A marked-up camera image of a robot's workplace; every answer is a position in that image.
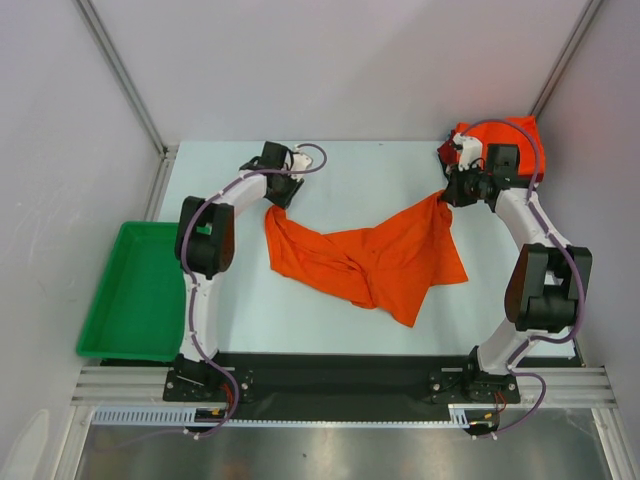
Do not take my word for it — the aluminium front rail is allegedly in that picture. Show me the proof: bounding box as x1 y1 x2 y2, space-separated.
71 366 617 409

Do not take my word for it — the green plastic tray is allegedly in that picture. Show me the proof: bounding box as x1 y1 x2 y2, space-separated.
76 221 186 362

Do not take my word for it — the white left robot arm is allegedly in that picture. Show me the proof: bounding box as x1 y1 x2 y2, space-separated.
175 153 313 363

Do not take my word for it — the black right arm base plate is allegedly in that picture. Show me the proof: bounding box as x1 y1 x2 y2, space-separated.
427 359 521 404

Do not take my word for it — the folded orange t shirt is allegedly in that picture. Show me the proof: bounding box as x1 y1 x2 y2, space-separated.
454 116 546 182

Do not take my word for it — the aluminium corner post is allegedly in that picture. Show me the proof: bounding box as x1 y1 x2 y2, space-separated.
72 0 169 156
529 0 608 118

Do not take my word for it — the right aluminium corner post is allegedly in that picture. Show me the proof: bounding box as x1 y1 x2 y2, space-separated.
529 0 608 118

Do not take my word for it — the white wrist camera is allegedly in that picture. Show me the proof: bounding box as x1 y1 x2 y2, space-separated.
453 133 483 171
291 145 313 173

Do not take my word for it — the left aluminium corner post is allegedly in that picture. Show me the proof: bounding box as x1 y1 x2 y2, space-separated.
72 0 169 156

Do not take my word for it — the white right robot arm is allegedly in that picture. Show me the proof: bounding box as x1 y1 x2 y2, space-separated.
438 134 593 401

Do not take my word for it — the orange t shirt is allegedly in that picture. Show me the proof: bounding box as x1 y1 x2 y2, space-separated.
264 192 468 328
454 116 546 182

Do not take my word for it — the folded dark red t shirt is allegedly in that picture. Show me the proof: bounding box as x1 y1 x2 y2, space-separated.
437 140 458 178

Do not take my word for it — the grey slotted cable duct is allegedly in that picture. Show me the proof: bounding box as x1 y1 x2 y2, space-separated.
92 406 470 429

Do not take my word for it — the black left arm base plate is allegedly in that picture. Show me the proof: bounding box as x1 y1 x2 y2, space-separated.
162 354 255 403

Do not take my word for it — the black table edge mat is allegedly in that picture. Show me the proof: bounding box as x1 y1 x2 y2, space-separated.
99 352 584 422

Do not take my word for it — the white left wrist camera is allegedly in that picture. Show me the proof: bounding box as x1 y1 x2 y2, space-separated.
291 145 313 173

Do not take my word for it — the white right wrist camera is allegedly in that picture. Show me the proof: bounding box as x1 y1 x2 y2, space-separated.
453 133 483 171

